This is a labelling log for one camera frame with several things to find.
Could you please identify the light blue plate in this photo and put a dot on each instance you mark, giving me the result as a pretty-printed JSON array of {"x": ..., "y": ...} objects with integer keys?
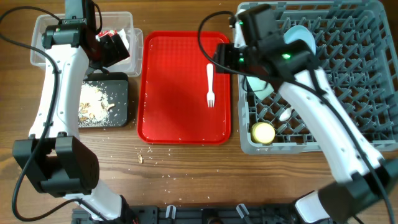
[{"x": 300, "y": 33}]

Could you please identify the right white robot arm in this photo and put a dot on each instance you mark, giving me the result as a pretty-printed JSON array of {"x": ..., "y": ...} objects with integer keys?
[{"x": 362, "y": 176}]

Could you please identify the red serving tray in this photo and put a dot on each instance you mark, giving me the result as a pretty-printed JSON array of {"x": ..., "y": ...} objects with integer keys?
[{"x": 172, "y": 106}]

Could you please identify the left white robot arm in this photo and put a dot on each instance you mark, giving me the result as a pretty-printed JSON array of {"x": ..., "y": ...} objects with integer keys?
[{"x": 53, "y": 158}]

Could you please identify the white plastic spoon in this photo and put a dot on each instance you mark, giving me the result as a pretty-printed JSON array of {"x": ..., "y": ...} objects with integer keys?
[{"x": 286, "y": 114}]

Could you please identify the black waste tray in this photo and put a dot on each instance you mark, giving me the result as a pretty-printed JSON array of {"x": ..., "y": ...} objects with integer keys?
[{"x": 117, "y": 88}]

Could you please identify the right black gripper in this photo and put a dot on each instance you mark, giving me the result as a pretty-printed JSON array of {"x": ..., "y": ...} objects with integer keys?
[{"x": 224, "y": 52}]

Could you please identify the food scraps and rice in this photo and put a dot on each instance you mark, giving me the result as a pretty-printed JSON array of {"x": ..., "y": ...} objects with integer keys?
[{"x": 94, "y": 106}]

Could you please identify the nut shell on table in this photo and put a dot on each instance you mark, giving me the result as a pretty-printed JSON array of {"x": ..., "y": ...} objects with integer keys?
[{"x": 140, "y": 159}]

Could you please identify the green bowl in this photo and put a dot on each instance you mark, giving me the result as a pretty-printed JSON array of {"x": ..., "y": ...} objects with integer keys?
[{"x": 260, "y": 88}]

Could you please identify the light blue food bowl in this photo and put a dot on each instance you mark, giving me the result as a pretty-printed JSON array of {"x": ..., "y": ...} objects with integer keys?
[{"x": 239, "y": 40}]

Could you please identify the grey dishwasher rack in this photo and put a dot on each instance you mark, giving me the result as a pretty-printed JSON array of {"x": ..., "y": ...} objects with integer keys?
[{"x": 356, "y": 50}]

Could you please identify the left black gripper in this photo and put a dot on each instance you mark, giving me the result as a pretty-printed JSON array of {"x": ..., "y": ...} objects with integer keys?
[{"x": 114, "y": 55}]

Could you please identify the red snack wrapper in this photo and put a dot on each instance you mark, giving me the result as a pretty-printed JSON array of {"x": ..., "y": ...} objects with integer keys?
[{"x": 107, "y": 33}]

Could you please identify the clear plastic waste bin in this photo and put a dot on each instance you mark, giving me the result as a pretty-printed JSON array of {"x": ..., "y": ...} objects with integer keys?
[{"x": 118, "y": 20}]

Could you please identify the white plastic fork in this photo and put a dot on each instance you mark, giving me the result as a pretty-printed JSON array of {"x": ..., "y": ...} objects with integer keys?
[{"x": 210, "y": 96}]

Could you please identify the yellow plastic cup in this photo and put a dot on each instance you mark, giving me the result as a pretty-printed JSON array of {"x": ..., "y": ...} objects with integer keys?
[{"x": 263, "y": 133}]

